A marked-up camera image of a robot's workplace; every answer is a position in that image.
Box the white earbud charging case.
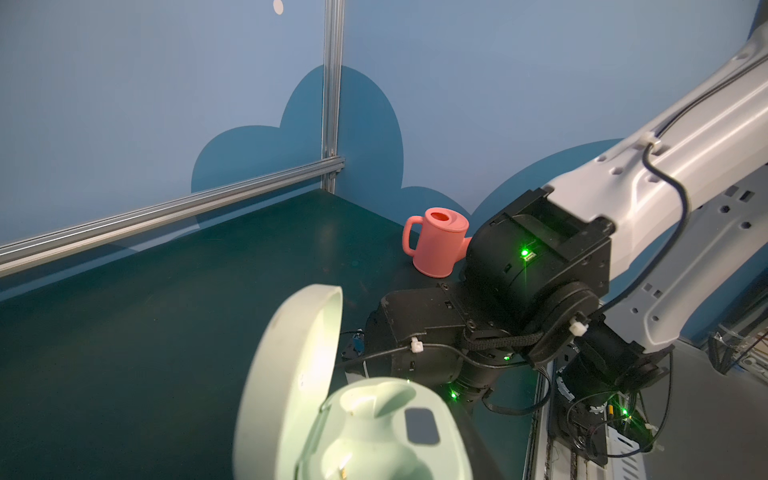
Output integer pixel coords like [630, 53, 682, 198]
[232, 284, 473, 479]

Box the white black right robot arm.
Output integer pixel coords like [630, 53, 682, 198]
[362, 27, 767, 466]

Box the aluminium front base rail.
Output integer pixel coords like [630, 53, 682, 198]
[521, 359, 655, 480]

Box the aluminium back frame rail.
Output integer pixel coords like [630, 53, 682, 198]
[1, 156, 345, 277]

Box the aluminium right frame post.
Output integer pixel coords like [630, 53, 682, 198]
[321, 0, 345, 159]

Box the pink toy watering can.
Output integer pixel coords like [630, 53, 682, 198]
[402, 207, 472, 279]

